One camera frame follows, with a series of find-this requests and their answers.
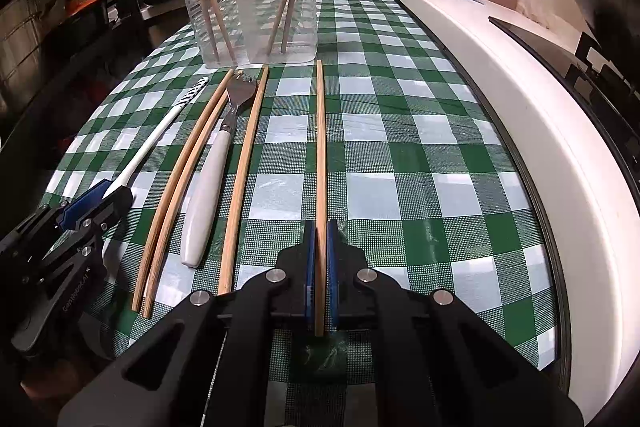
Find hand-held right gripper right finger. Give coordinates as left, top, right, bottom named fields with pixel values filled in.
left=327, top=219, right=586, bottom=427

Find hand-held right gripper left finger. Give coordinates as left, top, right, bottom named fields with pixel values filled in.
left=57, top=221, right=318, bottom=427

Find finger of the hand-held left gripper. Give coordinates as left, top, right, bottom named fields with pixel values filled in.
left=54, top=179, right=114, bottom=229
left=74, top=187, right=134, bottom=234

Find white spoon with striped handle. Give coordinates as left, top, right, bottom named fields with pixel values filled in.
left=102, top=77, right=210, bottom=202

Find steel fork with white handle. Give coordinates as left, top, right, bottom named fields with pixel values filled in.
left=181, top=73, right=258, bottom=269

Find green checked tablecloth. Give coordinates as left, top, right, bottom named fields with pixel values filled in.
left=42, top=0, right=558, bottom=427

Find black and orange cookware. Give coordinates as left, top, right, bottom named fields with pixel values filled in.
left=65, top=0, right=108, bottom=38

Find black gas stove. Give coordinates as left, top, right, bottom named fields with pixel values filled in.
left=489, top=16, right=640, bottom=188

